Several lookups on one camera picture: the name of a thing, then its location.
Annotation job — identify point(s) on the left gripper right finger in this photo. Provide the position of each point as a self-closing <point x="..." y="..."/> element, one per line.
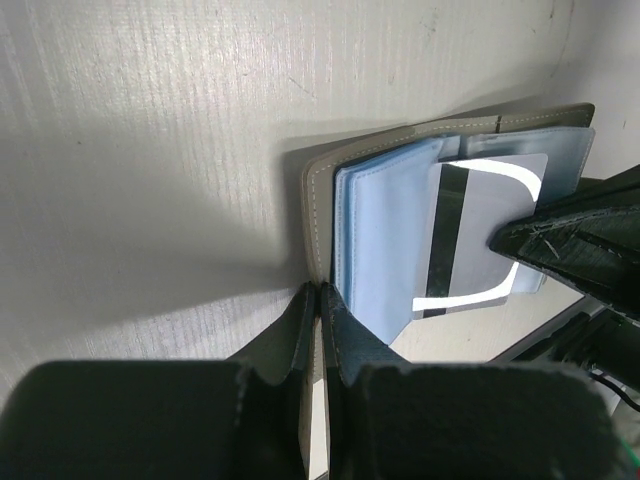
<point x="393" y="419"/>

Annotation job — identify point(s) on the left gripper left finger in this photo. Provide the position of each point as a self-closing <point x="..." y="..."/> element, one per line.
<point x="245" y="417"/>

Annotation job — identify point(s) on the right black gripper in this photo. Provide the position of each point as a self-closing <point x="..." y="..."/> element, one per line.
<point x="595" y="252"/>

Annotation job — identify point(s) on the silver VIP card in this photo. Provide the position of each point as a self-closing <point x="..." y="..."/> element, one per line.
<point x="475" y="197"/>

